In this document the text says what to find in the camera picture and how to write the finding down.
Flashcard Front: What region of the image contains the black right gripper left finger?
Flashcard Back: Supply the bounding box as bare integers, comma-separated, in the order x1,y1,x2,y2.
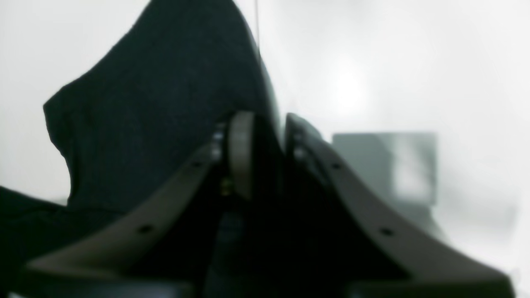
21,111,259,298

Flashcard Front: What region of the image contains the black T-shirt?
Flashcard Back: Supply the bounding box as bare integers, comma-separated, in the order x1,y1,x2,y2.
0,0,276,297

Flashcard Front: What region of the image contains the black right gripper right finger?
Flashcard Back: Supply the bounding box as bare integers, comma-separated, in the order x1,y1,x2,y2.
285,113,515,298

